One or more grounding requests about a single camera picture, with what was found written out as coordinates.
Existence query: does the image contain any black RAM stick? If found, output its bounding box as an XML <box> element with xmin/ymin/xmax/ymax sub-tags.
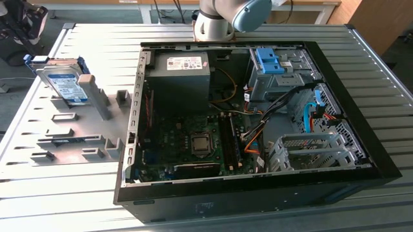
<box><xmin>217</xmin><ymin>113</ymin><xmax>236</xmax><ymax>170</ymax></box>

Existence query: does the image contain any orange flat wire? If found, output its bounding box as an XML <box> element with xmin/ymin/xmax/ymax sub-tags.
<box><xmin>243</xmin><ymin>135</ymin><xmax>260</xmax><ymax>155</ymax></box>

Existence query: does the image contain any orange power wire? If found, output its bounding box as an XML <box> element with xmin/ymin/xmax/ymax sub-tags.
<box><xmin>322</xmin><ymin>112</ymin><xmax>347</xmax><ymax>126</ymax></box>

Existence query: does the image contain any black PC case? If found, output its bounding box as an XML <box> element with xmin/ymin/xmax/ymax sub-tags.
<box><xmin>112</xmin><ymin>41</ymin><xmax>402</xmax><ymax>224</ymax></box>

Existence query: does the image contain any wooden cabinet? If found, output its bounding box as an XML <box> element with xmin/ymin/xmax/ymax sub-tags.
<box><xmin>328</xmin><ymin>0</ymin><xmax>413</xmax><ymax>56</ymax></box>

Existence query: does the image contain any black graphics card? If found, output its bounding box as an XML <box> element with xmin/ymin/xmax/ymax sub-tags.
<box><xmin>172</xmin><ymin>161</ymin><xmax>221</xmax><ymax>179</ymax></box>

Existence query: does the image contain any grey power supply unit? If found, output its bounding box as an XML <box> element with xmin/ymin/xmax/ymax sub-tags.
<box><xmin>144</xmin><ymin>51</ymin><xmax>212</xmax><ymax>116</ymax></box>

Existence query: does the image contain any grey wire bundle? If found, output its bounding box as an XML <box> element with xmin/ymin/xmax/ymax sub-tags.
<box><xmin>208</xmin><ymin>102</ymin><xmax>263</xmax><ymax>116</ymax></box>

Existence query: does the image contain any black cable bundle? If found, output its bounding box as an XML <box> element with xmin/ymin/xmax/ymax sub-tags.
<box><xmin>257</xmin><ymin>83</ymin><xmax>319</xmax><ymax>126</ymax></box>

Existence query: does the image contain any grey metal disk bay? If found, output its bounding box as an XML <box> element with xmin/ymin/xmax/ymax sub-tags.
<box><xmin>265</xmin><ymin>131</ymin><xmax>356</xmax><ymax>172</ymax></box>

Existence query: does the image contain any grey metal drive cage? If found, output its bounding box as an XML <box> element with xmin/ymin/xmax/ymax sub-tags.
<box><xmin>247</xmin><ymin>47</ymin><xmax>323</xmax><ymax>102</ymax></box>

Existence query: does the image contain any grey parts rack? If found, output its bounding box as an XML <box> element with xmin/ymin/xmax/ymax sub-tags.
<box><xmin>26</xmin><ymin>74</ymin><xmax>132</xmax><ymax>167</ymax></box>

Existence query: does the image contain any black CPU socket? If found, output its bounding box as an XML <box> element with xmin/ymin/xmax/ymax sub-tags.
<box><xmin>188</xmin><ymin>131</ymin><xmax>213</xmax><ymax>157</ymax></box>

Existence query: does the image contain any yellow wire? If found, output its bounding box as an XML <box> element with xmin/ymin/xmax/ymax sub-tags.
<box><xmin>208</xmin><ymin>67</ymin><xmax>237</xmax><ymax>104</ymax></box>

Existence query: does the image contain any silver CPU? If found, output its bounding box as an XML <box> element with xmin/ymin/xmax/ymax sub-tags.
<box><xmin>192</xmin><ymin>137</ymin><xmax>209</xmax><ymax>152</ymax></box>

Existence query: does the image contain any green RAM stick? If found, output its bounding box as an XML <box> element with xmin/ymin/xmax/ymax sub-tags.
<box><xmin>50</xmin><ymin>137</ymin><xmax>97</xmax><ymax>145</ymax></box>

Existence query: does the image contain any blue data wire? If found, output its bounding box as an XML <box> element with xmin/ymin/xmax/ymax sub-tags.
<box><xmin>302</xmin><ymin>89</ymin><xmax>324</xmax><ymax>133</ymax></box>

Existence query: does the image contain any green motherboard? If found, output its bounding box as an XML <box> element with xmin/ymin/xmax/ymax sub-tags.
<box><xmin>137</xmin><ymin>112</ymin><xmax>259</xmax><ymax>182</ymax></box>

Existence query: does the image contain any hard disk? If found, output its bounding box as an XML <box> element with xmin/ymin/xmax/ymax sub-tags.
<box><xmin>22</xmin><ymin>54</ymin><xmax>90</xmax><ymax>106</ymax></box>

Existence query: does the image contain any black mesh wastebasket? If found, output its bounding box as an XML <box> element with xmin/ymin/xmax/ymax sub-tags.
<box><xmin>0</xmin><ymin>30</ymin><xmax>36</xmax><ymax>67</ymax></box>

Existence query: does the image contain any blue plastic drive latch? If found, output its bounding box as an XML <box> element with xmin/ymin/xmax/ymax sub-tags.
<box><xmin>253</xmin><ymin>48</ymin><xmax>285</xmax><ymax>74</ymax></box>

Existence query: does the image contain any white framed table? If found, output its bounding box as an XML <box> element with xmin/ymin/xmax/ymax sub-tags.
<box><xmin>28</xmin><ymin>0</ymin><xmax>342</xmax><ymax>25</ymax></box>

